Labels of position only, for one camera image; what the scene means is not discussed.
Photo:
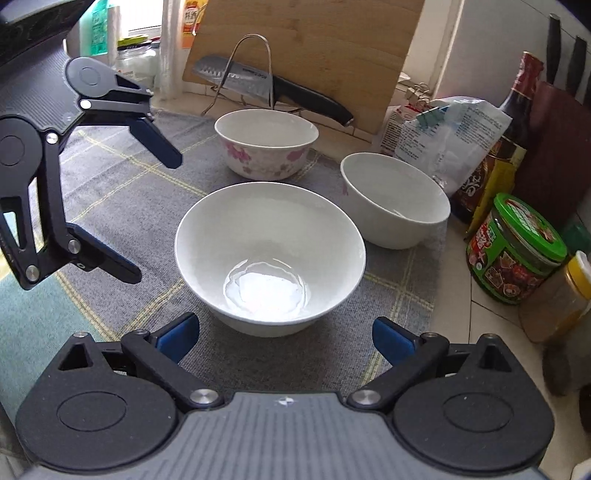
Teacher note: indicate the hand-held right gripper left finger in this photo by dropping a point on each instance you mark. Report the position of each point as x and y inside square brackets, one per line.
[178, 339]

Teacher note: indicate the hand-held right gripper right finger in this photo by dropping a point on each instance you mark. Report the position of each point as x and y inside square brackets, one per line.
[392, 342]

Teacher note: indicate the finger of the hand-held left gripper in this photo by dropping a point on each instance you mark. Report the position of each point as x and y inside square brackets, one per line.
[157, 143]
[106, 261]

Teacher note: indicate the white pink flower bowl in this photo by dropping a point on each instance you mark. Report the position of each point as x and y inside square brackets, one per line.
[265, 134]
[268, 240]
[397, 203]

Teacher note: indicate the grey teal checked mat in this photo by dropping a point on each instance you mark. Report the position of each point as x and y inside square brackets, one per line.
[138, 198]

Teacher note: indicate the glass jar with green lid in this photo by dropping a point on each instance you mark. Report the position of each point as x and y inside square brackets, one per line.
[138, 64]

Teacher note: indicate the tall plastic bag roll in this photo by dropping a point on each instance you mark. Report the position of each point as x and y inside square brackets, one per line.
[171, 55]

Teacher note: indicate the orange cooking oil bottle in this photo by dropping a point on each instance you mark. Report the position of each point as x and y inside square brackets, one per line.
[191, 23]

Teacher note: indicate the green lid sauce jar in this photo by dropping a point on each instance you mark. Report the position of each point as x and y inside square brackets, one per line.
[512, 249]

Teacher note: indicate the yellow lid spice jar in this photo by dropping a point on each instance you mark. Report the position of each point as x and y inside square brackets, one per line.
[554, 300]

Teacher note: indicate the wooden cutting board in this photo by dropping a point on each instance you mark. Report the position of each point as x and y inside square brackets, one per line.
[323, 46]

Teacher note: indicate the red white packet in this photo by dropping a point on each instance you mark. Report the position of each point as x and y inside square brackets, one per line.
[391, 131]

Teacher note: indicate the small green container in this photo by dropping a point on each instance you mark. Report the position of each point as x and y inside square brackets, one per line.
[577, 237]

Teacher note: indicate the clear printed plastic bag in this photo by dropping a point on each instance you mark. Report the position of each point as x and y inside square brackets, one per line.
[457, 138]

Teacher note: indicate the teal bag clip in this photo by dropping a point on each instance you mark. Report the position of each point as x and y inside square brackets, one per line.
[431, 117]

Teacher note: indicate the dark brown knife block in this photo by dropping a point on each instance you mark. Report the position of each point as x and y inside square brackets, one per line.
[558, 152]

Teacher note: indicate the dark soy sauce bottle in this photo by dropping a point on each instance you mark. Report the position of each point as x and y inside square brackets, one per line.
[524, 106]

